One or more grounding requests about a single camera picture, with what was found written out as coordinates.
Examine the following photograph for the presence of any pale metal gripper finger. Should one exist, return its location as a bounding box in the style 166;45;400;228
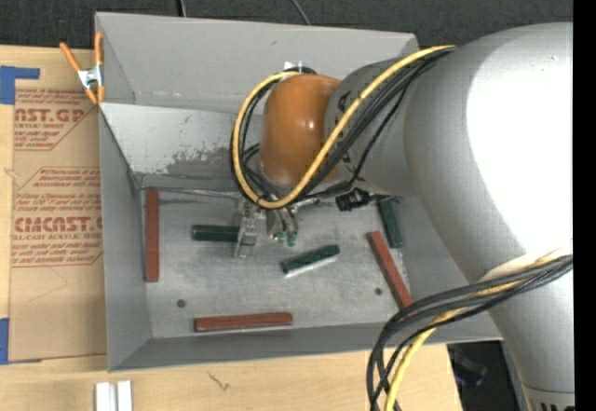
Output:
232;231;259;259
237;200;259;234

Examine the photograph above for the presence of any dark green flat block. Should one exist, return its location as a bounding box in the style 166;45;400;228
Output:
376;196;405;249
279;243;342;279
191;224;241;243

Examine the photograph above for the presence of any red-brown flat block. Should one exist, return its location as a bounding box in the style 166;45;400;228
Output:
144;188;161;283
365;230;415;310
193;311;294;334

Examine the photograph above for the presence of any grey metal bin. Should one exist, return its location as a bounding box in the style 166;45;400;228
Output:
94;11;507;373

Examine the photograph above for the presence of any brown cardboard board, red print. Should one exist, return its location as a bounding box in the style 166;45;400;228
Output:
0;44;109;364

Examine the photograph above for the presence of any black cylinder on white bracket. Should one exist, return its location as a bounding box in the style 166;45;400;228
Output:
297;191;370;212

